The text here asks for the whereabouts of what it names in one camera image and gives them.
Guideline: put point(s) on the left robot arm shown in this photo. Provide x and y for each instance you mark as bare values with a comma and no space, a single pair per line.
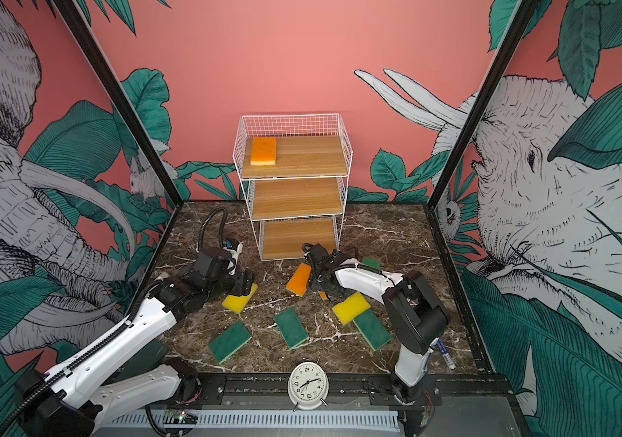
73,398

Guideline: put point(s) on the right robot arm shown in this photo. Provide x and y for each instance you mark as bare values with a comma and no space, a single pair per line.
417,316

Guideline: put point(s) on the yellow sponge left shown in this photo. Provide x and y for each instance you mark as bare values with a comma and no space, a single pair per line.
236,304

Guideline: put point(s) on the yellow sponge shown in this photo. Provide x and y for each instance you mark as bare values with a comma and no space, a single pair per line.
236,304
350,308

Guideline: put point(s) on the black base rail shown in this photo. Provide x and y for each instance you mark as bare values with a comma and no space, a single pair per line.
379,389

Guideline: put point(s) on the red and blue marker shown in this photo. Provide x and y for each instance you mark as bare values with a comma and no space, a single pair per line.
446,355

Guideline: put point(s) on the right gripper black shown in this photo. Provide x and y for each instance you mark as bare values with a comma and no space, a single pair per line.
315,282

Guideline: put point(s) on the white wire three-tier shelf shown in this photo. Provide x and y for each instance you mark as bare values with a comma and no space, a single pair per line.
302,198

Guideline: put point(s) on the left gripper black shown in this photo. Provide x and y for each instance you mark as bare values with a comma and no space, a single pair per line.
243,281

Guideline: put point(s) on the white slotted cable duct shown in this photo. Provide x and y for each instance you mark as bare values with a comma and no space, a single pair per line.
385,421

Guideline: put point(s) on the green sponge back right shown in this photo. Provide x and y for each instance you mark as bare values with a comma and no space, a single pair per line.
371,263

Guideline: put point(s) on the green sponge front middle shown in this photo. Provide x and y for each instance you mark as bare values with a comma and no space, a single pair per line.
291,328

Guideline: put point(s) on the green sponge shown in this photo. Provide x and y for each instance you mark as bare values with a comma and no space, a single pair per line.
371,263
374,332
291,328
229,342

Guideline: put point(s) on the green sponge front right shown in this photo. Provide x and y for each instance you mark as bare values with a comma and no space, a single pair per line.
374,332

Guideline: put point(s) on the white alarm clock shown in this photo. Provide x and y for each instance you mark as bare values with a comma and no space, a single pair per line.
308,386

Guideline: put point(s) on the green sponge front left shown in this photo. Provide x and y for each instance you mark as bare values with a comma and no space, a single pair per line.
229,342

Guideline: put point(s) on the yellow sponge right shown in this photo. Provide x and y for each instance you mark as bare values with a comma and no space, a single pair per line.
350,308

